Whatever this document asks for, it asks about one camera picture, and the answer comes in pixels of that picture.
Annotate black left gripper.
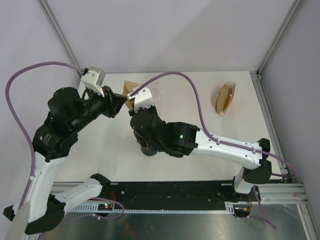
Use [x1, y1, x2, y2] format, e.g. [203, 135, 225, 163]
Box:
[70, 84, 128, 133]

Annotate brown paper coffee filter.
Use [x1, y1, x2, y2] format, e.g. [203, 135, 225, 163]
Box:
[122, 80, 139, 110]

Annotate olive green plastic dripper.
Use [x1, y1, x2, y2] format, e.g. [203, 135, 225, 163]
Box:
[133, 130, 148, 149]

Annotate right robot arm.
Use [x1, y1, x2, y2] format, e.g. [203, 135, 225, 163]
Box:
[130, 106, 272, 201]

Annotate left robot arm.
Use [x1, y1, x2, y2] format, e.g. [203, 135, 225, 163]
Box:
[13, 86, 127, 236]

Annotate orange coffee filter box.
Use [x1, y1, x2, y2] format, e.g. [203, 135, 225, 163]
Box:
[219, 81, 236, 116]

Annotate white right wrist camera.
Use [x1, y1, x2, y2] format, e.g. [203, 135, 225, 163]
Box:
[126, 87, 155, 113]

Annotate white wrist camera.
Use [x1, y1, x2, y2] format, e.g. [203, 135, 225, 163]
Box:
[126, 87, 155, 113]
[81, 66, 106, 97]

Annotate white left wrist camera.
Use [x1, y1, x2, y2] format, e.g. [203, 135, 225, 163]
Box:
[81, 66, 106, 97]

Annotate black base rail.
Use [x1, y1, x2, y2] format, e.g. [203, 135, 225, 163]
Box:
[49, 180, 261, 221]

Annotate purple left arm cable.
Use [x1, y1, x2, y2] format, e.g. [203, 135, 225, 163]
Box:
[5, 61, 126, 221]

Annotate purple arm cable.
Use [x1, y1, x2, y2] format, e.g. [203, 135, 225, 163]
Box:
[129, 71, 296, 230]
[5, 61, 126, 221]

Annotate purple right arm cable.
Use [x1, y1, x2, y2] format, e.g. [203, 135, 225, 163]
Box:
[129, 71, 296, 230]

